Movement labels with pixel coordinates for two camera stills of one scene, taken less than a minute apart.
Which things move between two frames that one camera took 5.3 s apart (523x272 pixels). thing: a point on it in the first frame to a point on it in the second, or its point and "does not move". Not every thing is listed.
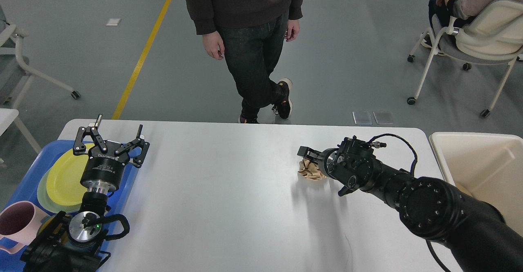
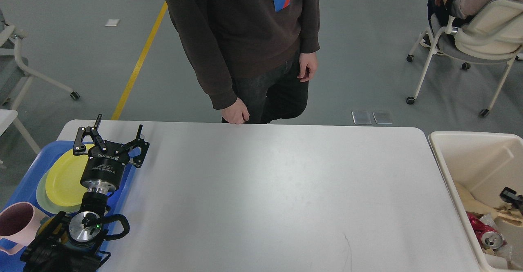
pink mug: x=21 y=221 does not move
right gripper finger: x=310 y=154 to x=510 y=196
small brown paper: x=310 y=170 to x=512 y=216
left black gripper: x=103 y=170 does not move
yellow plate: x=64 y=177 does not move
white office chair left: x=14 y=74 does not move
